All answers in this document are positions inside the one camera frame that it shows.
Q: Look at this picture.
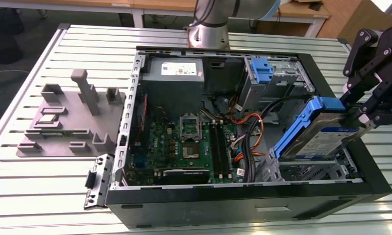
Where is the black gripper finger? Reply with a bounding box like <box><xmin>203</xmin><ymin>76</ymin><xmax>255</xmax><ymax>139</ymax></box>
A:
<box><xmin>358</xmin><ymin>62</ymin><xmax>392</xmax><ymax>128</ymax></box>
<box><xmin>339</xmin><ymin>28</ymin><xmax>392</xmax><ymax>111</ymax></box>

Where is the hard disk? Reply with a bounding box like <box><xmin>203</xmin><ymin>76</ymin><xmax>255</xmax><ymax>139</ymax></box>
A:
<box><xmin>272</xmin><ymin>96</ymin><xmax>379</xmax><ymax>162</ymax></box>

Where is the metal disk bay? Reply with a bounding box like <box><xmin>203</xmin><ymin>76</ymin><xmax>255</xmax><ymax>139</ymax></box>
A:
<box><xmin>256</xmin><ymin>144</ymin><xmax>362</xmax><ymax>183</ymax></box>

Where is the wooden cabinet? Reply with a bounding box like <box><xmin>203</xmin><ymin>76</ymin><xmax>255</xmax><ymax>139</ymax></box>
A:
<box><xmin>316</xmin><ymin>0</ymin><xmax>392</xmax><ymax>71</ymax></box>

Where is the blue plastic drive latch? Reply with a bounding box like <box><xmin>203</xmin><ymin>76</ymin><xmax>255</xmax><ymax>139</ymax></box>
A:
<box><xmin>251</xmin><ymin>57</ymin><xmax>275</xmax><ymax>84</ymax></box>

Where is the metal optical drive cage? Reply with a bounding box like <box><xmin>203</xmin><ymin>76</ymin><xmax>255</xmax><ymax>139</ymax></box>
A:
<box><xmin>240</xmin><ymin>56</ymin><xmax>315</xmax><ymax>114</ymax></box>

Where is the black RAM slot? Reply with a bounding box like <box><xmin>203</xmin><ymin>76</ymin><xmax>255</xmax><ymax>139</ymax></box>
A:
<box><xmin>209</xmin><ymin>119</ymin><xmax>224</xmax><ymax>179</ymax></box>
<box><xmin>219</xmin><ymin>119</ymin><xmax>233</xmax><ymax>179</ymax></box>

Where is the metal socket cover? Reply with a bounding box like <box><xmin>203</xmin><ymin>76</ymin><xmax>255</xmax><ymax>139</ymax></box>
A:
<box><xmin>179</xmin><ymin>114</ymin><xmax>204</xmax><ymax>143</ymax></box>

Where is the grey power supply unit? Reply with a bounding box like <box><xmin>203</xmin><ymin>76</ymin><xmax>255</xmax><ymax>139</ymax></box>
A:
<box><xmin>139</xmin><ymin>56</ymin><xmax>205</xmax><ymax>116</ymax></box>

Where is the CPU socket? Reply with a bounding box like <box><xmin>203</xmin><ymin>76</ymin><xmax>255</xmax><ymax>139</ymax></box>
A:
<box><xmin>181</xmin><ymin>142</ymin><xmax>205</xmax><ymax>160</ymax></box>

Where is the black PC case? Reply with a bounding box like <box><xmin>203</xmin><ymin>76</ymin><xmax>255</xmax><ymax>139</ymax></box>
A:
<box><xmin>83</xmin><ymin>45</ymin><xmax>392</xmax><ymax>230</ymax></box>

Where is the black graphics card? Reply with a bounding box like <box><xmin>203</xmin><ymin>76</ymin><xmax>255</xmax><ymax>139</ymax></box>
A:
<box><xmin>152</xmin><ymin>167</ymin><xmax>212</xmax><ymax>186</ymax></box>

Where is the green motherboard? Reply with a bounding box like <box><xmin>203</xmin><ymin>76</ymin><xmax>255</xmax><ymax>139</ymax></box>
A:
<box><xmin>127</xmin><ymin>114</ymin><xmax>247</xmax><ymax>185</ymax></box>

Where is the blue expansion slot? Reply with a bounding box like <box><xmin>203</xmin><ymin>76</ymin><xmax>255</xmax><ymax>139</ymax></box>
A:
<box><xmin>132</xmin><ymin>156</ymin><xmax>147</xmax><ymax>170</ymax></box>

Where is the grey parts rack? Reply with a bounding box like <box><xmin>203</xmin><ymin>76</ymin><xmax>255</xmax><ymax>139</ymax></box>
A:
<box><xmin>16</xmin><ymin>69</ymin><xmax>127</xmax><ymax>159</ymax></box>

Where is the wooden desk white frame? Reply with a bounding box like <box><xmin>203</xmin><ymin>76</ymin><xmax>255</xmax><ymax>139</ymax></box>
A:
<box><xmin>44</xmin><ymin>0</ymin><xmax>334</xmax><ymax>38</ymax></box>

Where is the orange wire bundle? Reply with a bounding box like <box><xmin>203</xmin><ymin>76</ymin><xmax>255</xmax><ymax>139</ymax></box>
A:
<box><xmin>228</xmin><ymin>112</ymin><xmax>265</xmax><ymax>164</ymax></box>

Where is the yellow wire bundle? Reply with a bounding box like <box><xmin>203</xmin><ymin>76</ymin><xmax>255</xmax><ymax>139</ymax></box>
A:
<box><xmin>199</xmin><ymin>107</ymin><xmax>225</xmax><ymax>121</ymax></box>

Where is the red black twisted wire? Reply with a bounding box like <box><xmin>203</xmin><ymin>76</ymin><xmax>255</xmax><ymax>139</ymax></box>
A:
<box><xmin>133</xmin><ymin>94</ymin><xmax>149</xmax><ymax>147</ymax></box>

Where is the metal card retention bracket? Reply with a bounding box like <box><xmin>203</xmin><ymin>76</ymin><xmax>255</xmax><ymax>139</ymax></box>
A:
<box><xmin>83</xmin><ymin>153</ymin><xmax>116</xmax><ymax>211</ymax></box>

